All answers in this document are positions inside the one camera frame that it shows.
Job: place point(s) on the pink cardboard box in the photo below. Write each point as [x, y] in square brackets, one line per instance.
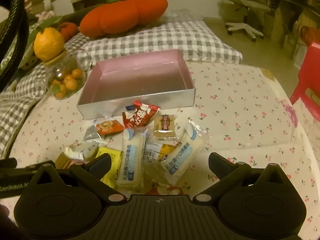
[140, 80]

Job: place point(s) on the red plastic stool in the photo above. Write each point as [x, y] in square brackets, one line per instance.
[307, 75]

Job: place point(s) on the cork jar lid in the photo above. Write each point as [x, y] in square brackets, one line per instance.
[56, 58]

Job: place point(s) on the pink plush toy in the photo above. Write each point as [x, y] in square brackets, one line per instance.
[45, 16]

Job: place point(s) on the small orange persimmon plush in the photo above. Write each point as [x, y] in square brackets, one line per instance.
[67, 31]

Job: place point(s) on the white office chair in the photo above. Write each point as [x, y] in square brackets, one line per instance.
[240, 5]

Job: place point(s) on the red and white bag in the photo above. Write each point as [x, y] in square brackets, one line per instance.
[310, 35]

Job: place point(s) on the cluttered desk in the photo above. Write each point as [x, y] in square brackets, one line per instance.
[292, 12]

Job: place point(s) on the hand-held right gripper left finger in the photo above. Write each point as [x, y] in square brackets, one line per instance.
[101, 163]

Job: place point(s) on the olive green cushion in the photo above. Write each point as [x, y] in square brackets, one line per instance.
[77, 15]

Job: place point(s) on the plush toy with face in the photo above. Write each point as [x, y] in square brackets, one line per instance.
[28, 62]

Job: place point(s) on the yellow white label snack packet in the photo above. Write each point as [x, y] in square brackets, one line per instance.
[157, 152]

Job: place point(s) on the cream white snack packet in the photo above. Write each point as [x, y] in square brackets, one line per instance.
[80, 151]

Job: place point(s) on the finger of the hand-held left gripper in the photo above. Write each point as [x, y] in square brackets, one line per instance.
[7, 162]
[27, 167]

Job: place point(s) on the cherry print bed sheet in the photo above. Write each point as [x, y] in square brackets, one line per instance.
[237, 120]

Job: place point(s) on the brown cake snack packet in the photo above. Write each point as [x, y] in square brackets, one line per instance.
[165, 127]

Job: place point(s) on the grey gingham pillow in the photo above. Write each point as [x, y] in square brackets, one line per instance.
[175, 40]

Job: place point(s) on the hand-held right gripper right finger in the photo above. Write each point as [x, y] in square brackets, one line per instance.
[215, 164]

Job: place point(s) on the white bread snack packet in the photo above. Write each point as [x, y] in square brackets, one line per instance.
[183, 150]
[131, 155]

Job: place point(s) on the red snack packet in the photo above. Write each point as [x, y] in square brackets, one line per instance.
[140, 115]

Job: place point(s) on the orange cookie snack packet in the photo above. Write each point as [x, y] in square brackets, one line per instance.
[110, 127]

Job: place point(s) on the stack of books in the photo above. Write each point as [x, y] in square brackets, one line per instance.
[37, 2]

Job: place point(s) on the large orange persimmon plush pillow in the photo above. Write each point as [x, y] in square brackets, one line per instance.
[125, 15]

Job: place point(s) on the small orange kumquats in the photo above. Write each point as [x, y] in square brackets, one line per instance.
[70, 82]

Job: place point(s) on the clear brown snack packet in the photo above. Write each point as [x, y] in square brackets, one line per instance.
[63, 161]

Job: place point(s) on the pink floral snack packet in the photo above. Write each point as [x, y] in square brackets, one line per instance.
[165, 189]

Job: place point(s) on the grey gingham blanket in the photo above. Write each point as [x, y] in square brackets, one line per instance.
[20, 100]

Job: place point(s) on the orange citrus fruit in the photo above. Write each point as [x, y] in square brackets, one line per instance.
[48, 43]

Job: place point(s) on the silver white snack packet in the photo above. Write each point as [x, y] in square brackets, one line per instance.
[93, 133]

